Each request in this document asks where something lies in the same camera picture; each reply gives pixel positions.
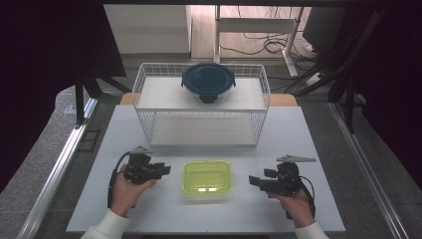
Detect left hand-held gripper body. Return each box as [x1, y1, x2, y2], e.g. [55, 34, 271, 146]
[123, 144, 159, 185]

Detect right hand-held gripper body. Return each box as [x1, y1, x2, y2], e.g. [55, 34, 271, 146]
[265, 153, 317, 196]

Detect yellow-green rectangular container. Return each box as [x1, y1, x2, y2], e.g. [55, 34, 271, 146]
[181, 159, 234, 202]

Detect white wire rack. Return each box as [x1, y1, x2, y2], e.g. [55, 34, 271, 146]
[131, 62, 272, 148]

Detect round dark-lidded container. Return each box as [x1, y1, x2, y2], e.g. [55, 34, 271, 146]
[180, 63, 237, 106]

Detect person's left hand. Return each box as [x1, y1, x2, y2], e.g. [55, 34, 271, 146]
[109, 164, 158, 219]

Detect person's right hand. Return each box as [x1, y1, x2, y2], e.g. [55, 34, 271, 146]
[268, 188, 316, 229]

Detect black metal stand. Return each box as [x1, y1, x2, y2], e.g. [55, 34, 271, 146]
[74, 66, 132, 129]
[294, 9, 387, 134]

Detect white cabinet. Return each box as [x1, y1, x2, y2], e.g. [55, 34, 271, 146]
[103, 4, 193, 55]

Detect black curtain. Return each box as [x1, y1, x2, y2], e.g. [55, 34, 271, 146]
[331, 0, 422, 190]
[0, 0, 127, 194]

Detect dark monitor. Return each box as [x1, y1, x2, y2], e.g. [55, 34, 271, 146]
[302, 6, 346, 54]

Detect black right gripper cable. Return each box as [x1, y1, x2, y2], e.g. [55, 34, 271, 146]
[285, 174, 317, 221]

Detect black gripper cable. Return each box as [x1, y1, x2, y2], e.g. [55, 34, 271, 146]
[285, 174, 317, 221]
[106, 150, 134, 210]

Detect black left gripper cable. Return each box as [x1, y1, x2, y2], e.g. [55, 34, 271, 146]
[106, 150, 134, 210]

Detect aluminium rail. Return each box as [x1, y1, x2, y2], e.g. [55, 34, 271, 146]
[328, 100, 412, 239]
[16, 97, 100, 239]

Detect black floor cables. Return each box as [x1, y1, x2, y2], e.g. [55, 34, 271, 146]
[219, 5, 321, 64]

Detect white desk frame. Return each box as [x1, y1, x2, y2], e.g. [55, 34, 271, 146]
[213, 4, 305, 79]

